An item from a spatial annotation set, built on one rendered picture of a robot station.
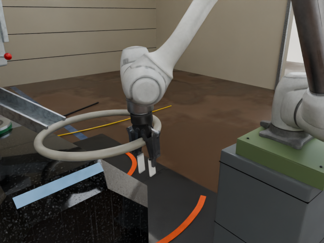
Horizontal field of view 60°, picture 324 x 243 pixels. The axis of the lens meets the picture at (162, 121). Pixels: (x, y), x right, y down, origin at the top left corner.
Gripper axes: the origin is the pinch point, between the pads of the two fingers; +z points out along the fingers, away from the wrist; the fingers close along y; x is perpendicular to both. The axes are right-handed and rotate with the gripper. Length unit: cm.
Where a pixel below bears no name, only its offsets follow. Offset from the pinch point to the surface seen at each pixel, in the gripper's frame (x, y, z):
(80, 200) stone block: 19.3, 15.2, 8.6
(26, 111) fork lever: 6, 63, -15
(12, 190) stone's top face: 35.1, 26.8, -0.8
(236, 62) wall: -506, 168, 40
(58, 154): 22.7, 16.8, -10.4
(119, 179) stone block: -1.6, 16.8, 11.6
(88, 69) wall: -372, 481, 40
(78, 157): 20.2, 10.0, -9.8
